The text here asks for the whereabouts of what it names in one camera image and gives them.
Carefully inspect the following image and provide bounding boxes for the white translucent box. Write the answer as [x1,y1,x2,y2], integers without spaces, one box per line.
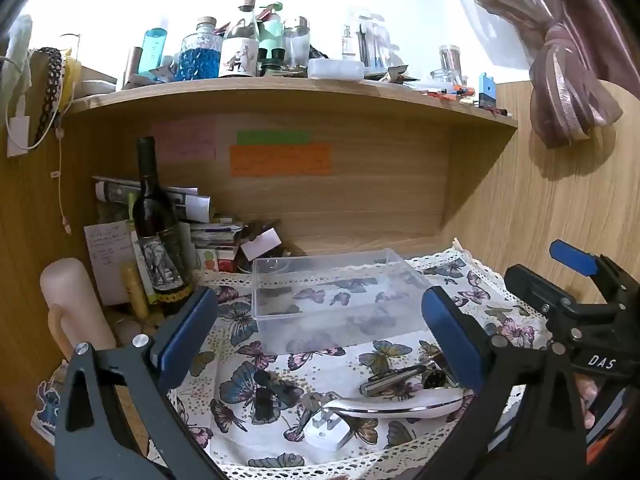
[307,57,365,81]

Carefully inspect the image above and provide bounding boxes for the person's right hand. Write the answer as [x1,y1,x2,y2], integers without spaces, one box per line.
[574,374,632,432]

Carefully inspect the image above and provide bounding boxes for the rolled magazines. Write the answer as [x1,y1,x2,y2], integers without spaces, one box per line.
[92,175,212,222]

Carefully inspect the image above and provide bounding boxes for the butterfly print tablecloth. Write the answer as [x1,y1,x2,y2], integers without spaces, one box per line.
[159,239,557,480]

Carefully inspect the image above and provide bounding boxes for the green sticky note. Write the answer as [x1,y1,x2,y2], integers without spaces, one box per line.
[236,130,311,145]

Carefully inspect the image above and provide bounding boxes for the mauve striped curtain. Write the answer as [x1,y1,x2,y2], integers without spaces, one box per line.
[442,0,640,150]

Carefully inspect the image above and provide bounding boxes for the brown cardboard tube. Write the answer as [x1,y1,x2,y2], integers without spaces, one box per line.
[123,47,144,89]

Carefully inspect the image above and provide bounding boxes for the tall blue plastic bottle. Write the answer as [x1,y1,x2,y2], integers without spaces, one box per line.
[142,27,169,75]

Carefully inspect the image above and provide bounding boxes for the dark wine bottle elephant label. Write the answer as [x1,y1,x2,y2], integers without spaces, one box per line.
[131,136,195,312]

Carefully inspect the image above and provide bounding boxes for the clear drinking glass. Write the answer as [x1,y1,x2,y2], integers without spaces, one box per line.
[282,17,311,69]

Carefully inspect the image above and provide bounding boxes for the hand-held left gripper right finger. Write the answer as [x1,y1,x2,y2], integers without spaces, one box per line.
[421,285,588,480]

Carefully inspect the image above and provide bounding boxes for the small clear glass jar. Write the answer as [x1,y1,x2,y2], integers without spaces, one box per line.
[439,44,464,84]

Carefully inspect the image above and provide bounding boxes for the white card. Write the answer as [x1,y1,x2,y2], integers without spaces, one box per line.
[239,227,282,261]

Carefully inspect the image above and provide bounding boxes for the white cable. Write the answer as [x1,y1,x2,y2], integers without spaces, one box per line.
[5,34,82,151]

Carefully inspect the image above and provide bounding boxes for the glass bottle with blue beads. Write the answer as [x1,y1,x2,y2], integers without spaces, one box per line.
[179,16,223,80]

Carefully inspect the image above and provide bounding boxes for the blue plastic gadget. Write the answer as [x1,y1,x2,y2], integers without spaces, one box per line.
[477,72,496,107]

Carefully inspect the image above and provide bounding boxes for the black lace headband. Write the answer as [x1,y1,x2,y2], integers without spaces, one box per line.
[34,47,65,144]

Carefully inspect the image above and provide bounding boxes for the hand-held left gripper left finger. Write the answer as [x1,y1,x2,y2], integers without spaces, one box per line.
[54,286,221,480]

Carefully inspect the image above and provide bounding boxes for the yellow candle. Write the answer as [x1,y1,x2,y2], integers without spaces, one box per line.
[122,266,150,321]

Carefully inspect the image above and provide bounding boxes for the clear plastic container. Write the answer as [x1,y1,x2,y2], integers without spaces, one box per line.
[251,248,435,354]

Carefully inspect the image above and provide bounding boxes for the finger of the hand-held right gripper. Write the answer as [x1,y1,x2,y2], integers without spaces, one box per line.
[503,263,582,342]
[548,239,640,307]

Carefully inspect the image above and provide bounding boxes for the clear corked bottle illustrated label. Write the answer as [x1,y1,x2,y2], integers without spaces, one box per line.
[219,0,261,79]

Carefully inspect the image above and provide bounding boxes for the pink cylinder candle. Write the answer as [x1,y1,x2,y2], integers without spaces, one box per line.
[40,258,117,362]

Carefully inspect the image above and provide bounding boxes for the dark binoculars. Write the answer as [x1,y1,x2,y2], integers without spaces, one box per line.
[257,47,287,74]

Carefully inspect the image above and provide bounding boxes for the mint green bottle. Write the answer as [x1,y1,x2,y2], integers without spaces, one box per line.
[259,4,286,52]

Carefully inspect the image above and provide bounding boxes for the pink sticky note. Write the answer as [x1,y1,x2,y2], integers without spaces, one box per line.
[151,118,219,161]

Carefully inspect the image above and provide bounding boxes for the small black metal part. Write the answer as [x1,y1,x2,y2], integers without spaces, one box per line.
[422,355,459,391]

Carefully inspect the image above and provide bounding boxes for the small black clip device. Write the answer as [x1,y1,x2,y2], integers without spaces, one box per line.
[251,370,282,422]

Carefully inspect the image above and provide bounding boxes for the white curved handle device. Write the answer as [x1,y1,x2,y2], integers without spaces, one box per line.
[320,386,464,419]

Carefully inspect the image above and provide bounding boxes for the wooden shelf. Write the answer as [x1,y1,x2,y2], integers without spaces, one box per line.
[62,76,519,133]

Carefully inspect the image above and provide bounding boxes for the orange sticky note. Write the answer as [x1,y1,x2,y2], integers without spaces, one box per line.
[229,143,334,177]

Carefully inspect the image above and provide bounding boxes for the white wall adapter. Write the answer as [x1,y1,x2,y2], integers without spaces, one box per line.
[7,116,30,158]

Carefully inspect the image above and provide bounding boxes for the handwritten note paper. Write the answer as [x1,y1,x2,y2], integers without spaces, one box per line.
[83,220,137,307]

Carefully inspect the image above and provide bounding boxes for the blue cartoon sticker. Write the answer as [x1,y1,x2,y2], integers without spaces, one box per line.
[30,379,64,445]

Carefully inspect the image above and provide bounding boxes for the clear pen holder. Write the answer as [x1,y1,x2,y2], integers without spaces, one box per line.
[342,7,392,69]

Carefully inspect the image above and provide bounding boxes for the white charger plug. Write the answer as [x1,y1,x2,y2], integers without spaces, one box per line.
[303,407,352,451]

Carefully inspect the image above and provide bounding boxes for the stack of small boxes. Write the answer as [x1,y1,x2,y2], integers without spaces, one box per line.
[192,216,247,274]

